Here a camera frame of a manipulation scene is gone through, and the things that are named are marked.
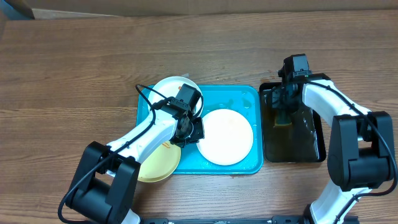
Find green yellow sponge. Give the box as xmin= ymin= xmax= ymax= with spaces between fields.
xmin=274 ymin=111 xmax=292 ymax=126

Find white plate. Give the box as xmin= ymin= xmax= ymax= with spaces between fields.
xmin=148 ymin=76 xmax=203 ymax=117
xmin=197 ymin=109 xmax=254 ymax=166

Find teal plastic tray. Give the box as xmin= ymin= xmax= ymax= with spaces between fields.
xmin=136 ymin=84 xmax=265 ymax=175

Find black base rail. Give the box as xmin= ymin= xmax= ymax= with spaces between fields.
xmin=140 ymin=215 xmax=310 ymax=224

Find yellow plate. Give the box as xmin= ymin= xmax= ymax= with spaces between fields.
xmin=138 ymin=141 xmax=181 ymax=183

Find black water tray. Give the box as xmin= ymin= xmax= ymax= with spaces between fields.
xmin=259 ymin=82 xmax=326 ymax=162

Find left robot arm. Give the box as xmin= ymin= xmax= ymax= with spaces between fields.
xmin=57 ymin=84 xmax=204 ymax=223

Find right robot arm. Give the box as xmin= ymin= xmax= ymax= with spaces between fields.
xmin=259 ymin=54 xmax=397 ymax=223

